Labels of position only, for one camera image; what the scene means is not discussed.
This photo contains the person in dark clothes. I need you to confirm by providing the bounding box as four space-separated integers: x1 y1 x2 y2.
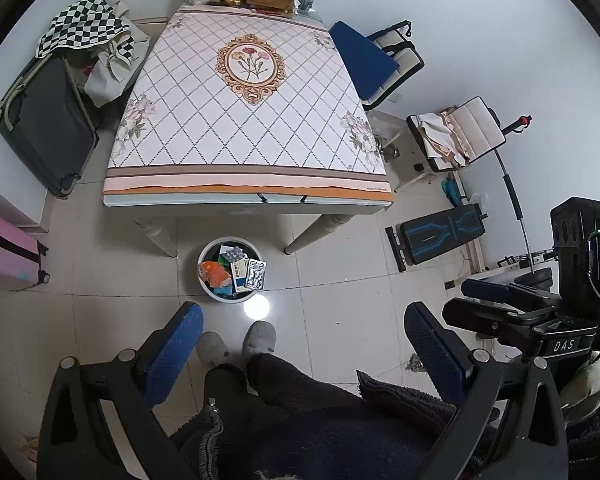
167 370 486 480

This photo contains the beige cloth bag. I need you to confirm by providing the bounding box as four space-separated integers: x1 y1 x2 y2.
84 2 151 108

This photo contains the person's leg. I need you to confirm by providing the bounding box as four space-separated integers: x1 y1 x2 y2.
202 364 253 413
245 352 361 417

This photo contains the table with patterned cloth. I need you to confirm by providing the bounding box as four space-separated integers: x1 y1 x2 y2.
102 2 396 208

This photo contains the white and blue medicine box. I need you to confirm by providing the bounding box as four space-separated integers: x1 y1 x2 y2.
231 259 251 295

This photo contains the dark grey suitcase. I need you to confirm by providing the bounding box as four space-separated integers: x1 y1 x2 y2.
0 52 101 198

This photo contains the person's left leg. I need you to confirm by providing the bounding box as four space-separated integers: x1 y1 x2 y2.
202 364 253 413

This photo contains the orange snack packet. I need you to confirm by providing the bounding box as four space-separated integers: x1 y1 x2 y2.
200 260 232 288

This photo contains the person's right leg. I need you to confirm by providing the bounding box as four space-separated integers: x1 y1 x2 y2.
245 352 361 417

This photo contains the black weight plate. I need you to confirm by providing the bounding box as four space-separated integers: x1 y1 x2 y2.
515 266 554 292

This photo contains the white cabinet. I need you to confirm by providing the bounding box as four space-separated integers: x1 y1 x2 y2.
0 175 51 233

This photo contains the teal plastic object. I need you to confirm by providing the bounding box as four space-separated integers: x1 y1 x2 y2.
442 172 463 208

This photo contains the beige cloth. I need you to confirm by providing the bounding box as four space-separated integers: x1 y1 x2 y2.
415 112 468 167

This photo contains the white padded folding chair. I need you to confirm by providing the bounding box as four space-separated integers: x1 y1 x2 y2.
406 96 506 173

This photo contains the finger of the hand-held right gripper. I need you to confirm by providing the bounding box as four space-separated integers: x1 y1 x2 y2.
441 298 556 334
461 278 561 312

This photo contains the grey slipper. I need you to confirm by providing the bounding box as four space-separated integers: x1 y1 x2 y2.
197 331 231 368
241 320 277 358

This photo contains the black and white checkered cloth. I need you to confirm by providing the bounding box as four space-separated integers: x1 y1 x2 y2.
36 0 131 61

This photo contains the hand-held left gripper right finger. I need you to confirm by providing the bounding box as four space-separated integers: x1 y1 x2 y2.
404 301 570 480

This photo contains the black and blue weight bench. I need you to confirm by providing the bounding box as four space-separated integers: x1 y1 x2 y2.
385 202 488 273

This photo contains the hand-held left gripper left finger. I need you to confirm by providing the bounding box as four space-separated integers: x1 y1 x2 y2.
36 301 204 480

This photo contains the pink suitcase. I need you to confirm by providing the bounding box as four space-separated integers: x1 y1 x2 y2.
0 213 51 292

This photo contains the black framed white chair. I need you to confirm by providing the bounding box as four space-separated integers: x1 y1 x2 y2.
367 20 426 111

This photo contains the white trash bin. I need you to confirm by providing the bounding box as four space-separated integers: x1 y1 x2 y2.
196 236 267 302

